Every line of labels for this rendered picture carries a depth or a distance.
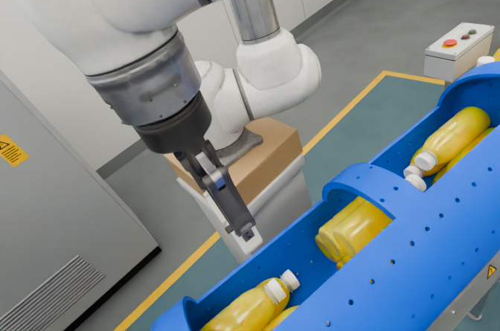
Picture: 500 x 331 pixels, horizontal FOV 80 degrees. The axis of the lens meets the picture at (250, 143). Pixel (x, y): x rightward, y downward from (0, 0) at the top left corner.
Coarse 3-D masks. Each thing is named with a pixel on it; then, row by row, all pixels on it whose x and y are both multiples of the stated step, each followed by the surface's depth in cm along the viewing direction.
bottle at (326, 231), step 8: (360, 200) 61; (344, 208) 62; (352, 208) 60; (336, 216) 61; (344, 216) 60; (328, 224) 60; (336, 224) 59; (320, 232) 61; (328, 232) 58; (328, 240) 61; (336, 248) 59
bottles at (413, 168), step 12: (456, 156) 67; (408, 168) 73; (432, 168) 71; (444, 168) 73; (324, 252) 67; (336, 264) 65; (288, 276) 62; (288, 288) 61; (288, 300) 61; (276, 312) 59; (288, 312) 54; (276, 324) 53
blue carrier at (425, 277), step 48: (480, 96) 73; (480, 144) 51; (336, 192) 67; (384, 192) 49; (432, 192) 48; (480, 192) 48; (288, 240) 66; (384, 240) 44; (432, 240) 45; (480, 240) 47; (240, 288) 63; (336, 288) 42; (384, 288) 42; (432, 288) 44
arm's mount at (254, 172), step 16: (256, 128) 96; (272, 128) 93; (288, 128) 91; (272, 144) 88; (288, 144) 89; (176, 160) 95; (240, 160) 87; (256, 160) 85; (272, 160) 87; (288, 160) 92; (240, 176) 82; (256, 176) 85; (272, 176) 90; (240, 192) 83; (256, 192) 87
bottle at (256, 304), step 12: (264, 288) 56; (240, 300) 54; (252, 300) 53; (264, 300) 53; (276, 300) 55; (228, 312) 53; (240, 312) 52; (252, 312) 52; (264, 312) 52; (216, 324) 52; (228, 324) 51; (240, 324) 51; (252, 324) 51; (264, 324) 53
